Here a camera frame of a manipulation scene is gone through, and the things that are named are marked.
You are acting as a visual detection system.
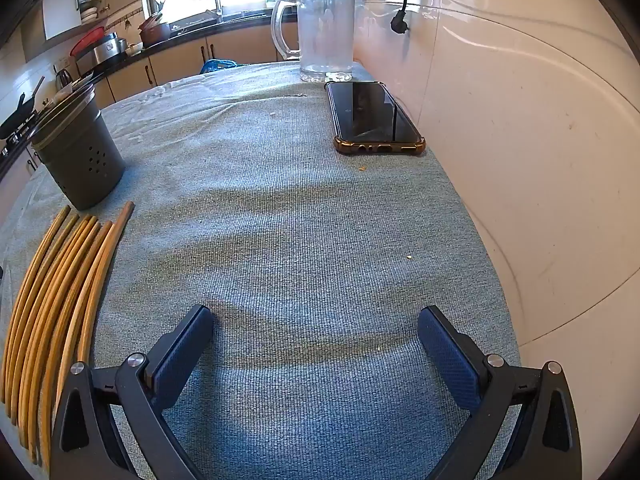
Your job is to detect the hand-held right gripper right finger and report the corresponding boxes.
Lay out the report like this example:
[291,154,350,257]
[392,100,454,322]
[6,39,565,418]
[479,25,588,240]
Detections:
[417,305,583,480]

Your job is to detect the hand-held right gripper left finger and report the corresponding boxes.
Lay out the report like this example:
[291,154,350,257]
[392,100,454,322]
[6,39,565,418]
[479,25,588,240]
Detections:
[49,304,216,480]

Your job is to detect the bunch of wooden chopsticks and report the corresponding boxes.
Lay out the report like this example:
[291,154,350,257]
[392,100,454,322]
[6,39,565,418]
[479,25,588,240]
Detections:
[0,201,136,468]

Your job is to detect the grey perforated utensil holder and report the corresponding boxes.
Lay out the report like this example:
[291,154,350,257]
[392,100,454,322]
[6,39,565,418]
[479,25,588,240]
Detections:
[27,84,126,211]

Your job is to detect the smartphone in brown case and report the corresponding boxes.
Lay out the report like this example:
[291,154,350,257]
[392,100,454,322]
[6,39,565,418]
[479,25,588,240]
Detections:
[325,80,427,156]

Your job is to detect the black frying pan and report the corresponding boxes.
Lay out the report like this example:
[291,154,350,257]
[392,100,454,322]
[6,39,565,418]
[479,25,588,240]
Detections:
[0,76,46,138]

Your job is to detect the beige base cabinets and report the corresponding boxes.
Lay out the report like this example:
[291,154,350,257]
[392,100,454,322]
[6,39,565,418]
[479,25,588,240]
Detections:
[0,24,301,211]

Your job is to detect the black kitchen countertop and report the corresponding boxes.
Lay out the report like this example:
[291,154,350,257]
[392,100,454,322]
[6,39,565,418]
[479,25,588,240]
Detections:
[0,12,273,181]

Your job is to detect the silver rice cooker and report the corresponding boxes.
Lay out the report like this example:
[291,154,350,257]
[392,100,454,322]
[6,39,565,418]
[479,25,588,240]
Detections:
[91,35,128,63]

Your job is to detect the dark red pot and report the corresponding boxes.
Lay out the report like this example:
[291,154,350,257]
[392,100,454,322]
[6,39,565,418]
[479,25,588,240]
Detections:
[139,15,172,43]

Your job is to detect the red plastic lid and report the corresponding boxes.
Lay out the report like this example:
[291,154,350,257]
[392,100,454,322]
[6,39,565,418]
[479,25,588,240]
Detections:
[70,27,106,56]

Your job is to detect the clear glass mug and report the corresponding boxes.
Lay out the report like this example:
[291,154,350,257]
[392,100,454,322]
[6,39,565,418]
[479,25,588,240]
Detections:
[270,0,357,83]

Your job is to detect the open dish shelf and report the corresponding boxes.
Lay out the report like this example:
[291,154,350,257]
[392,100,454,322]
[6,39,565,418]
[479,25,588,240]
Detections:
[76,0,110,25]

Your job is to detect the beige wall cabinets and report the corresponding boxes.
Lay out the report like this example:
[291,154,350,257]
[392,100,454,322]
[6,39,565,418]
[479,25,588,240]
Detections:
[20,0,116,61]

